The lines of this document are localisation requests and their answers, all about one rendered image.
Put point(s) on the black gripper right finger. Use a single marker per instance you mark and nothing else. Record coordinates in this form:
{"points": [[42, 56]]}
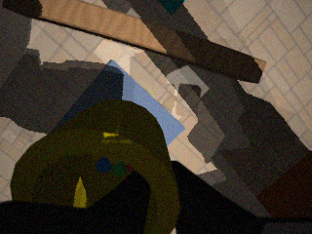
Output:
{"points": [[203, 210]]}

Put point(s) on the yellow cup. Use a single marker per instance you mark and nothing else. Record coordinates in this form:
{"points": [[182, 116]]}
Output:
{"points": [[61, 167]]}

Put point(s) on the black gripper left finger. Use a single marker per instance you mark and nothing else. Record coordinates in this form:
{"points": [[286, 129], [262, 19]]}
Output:
{"points": [[121, 211]]}

